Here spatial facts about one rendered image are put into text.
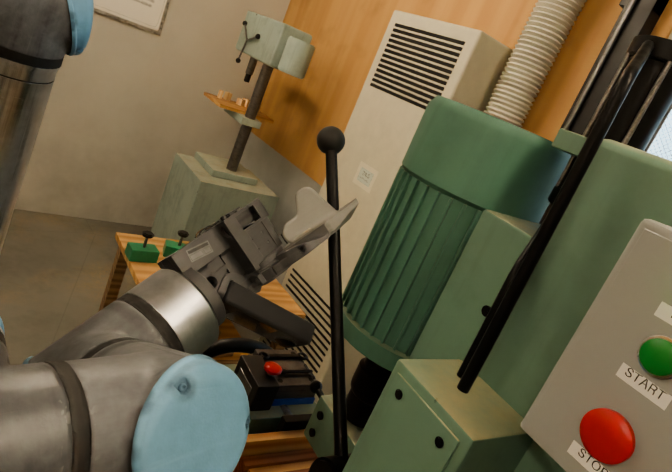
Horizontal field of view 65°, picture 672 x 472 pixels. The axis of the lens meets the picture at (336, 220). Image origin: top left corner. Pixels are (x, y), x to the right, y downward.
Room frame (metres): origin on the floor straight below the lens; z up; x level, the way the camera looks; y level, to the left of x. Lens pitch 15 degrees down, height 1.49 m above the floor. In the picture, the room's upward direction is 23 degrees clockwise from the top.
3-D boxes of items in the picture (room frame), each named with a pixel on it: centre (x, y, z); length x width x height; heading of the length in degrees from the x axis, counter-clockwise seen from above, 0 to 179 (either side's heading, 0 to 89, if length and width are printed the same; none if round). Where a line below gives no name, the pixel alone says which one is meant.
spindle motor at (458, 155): (0.64, -0.13, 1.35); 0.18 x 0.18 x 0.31
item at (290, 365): (0.79, -0.01, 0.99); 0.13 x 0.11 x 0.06; 128
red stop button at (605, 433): (0.28, -0.19, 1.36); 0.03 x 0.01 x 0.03; 38
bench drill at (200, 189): (2.88, 0.65, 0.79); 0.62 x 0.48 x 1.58; 40
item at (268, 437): (0.67, -0.06, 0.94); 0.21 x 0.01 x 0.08; 128
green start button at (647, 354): (0.28, -0.19, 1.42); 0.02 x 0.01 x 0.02; 38
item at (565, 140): (0.53, -0.22, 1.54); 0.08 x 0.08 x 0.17; 38
